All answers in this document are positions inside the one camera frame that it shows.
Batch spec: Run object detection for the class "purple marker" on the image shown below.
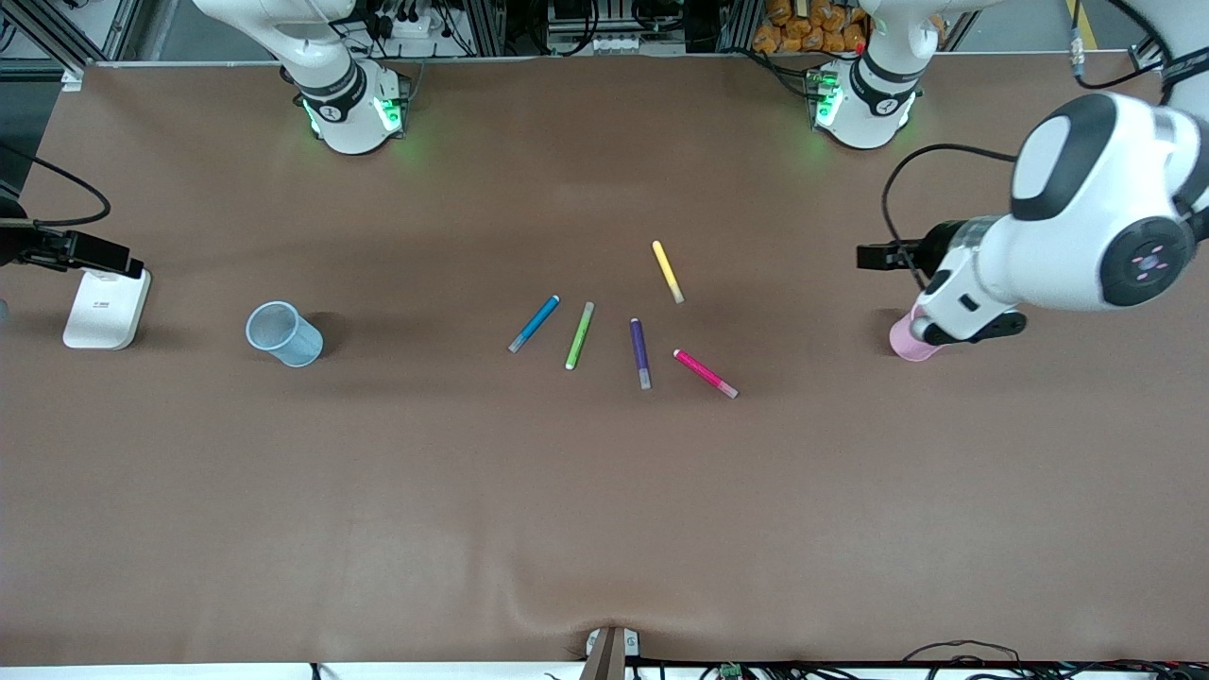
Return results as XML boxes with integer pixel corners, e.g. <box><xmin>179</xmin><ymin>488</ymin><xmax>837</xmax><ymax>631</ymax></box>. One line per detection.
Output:
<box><xmin>630</xmin><ymin>318</ymin><xmax>653</xmax><ymax>391</ymax></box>

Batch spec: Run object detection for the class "pink marker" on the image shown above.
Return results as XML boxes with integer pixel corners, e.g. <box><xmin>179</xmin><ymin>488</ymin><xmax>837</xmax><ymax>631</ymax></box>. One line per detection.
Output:
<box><xmin>673</xmin><ymin>348</ymin><xmax>740</xmax><ymax>400</ymax></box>

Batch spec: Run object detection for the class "white lamp stand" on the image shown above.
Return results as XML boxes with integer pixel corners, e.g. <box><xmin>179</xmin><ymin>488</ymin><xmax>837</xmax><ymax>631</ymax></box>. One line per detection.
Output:
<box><xmin>63</xmin><ymin>267</ymin><xmax>152</xmax><ymax>350</ymax></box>

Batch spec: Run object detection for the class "green marker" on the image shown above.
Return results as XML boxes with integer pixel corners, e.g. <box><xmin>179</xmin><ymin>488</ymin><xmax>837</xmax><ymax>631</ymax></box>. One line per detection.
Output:
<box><xmin>565</xmin><ymin>301</ymin><xmax>596</xmax><ymax>371</ymax></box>

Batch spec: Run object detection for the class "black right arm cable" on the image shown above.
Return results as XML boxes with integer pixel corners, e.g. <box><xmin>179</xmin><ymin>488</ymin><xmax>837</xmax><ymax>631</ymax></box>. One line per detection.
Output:
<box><xmin>0</xmin><ymin>142</ymin><xmax>112</xmax><ymax>228</ymax></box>

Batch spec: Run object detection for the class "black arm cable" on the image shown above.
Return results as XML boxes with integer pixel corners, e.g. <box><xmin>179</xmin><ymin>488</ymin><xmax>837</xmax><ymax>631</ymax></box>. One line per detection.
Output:
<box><xmin>0</xmin><ymin>142</ymin><xmax>112</xmax><ymax>228</ymax></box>
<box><xmin>881</xmin><ymin>144</ymin><xmax>1019</xmax><ymax>289</ymax></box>

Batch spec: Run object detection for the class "black cable bundle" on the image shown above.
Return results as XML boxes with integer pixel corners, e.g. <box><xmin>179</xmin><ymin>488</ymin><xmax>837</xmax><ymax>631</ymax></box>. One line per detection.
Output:
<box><xmin>902</xmin><ymin>640</ymin><xmax>1209</xmax><ymax>680</ymax></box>

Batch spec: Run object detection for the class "bag of orange items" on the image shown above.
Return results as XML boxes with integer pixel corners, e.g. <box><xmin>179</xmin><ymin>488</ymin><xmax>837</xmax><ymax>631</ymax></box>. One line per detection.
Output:
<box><xmin>751</xmin><ymin>0</ymin><xmax>947</xmax><ymax>55</ymax></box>

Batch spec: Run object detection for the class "aluminium frame profile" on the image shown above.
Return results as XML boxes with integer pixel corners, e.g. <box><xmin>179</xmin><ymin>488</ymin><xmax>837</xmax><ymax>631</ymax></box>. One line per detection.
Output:
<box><xmin>716</xmin><ymin>0</ymin><xmax>764</xmax><ymax>53</ymax></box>
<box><xmin>463</xmin><ymin>0</ymin><xmax>508</xmax><ymax>58</ymax></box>

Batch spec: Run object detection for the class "translucent blue cup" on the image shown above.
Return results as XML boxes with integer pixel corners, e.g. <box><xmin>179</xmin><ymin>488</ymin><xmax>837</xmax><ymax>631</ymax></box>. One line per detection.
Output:
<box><xmin>246</xmin><ymin>301</ymin><xmax>324</xmax><ymax>367</ymax></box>

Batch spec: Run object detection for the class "blue marker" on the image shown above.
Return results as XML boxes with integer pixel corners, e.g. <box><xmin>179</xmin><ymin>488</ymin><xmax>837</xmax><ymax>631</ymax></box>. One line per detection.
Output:
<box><xmin>508</xmin><ymin>295</ymin><xmax>561</xmax><ymax>354</ymax></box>

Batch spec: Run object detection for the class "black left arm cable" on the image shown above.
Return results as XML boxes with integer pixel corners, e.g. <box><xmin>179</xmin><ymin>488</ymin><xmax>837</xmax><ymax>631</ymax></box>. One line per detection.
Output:
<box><xmin>881</xmin><ymin>144</ymin><xmax>1019</xmax><ymax>289</ymax></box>

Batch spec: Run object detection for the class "long white socket strip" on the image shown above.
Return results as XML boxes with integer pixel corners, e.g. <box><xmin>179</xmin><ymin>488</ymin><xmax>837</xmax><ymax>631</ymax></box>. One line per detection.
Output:
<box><xmin>546</xmin><ymin>33</ymin><xmax>688</xmax><ymax>56</ymax></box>

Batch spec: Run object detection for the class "translucent pink cup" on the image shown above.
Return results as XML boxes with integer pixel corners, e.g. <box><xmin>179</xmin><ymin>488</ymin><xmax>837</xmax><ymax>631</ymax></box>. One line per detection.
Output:
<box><xmin>889</xmin><ymin>304</ymin><xmax>945</xmax><ymax>363</ymax></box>

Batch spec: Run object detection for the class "yellow marker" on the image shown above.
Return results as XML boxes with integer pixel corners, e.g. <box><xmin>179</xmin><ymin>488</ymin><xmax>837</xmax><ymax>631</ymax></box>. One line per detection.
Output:
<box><xmin>652</xmin><ymin>240</ymin><xmax>686</xmax><ymax>305</ymax></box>

